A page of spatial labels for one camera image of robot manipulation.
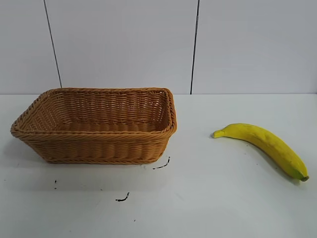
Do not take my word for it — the yellow banana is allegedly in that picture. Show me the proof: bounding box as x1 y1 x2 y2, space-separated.
211 123 310 183

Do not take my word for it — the brown woven wicker basket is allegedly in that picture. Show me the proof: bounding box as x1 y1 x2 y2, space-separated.
10 86 178 165

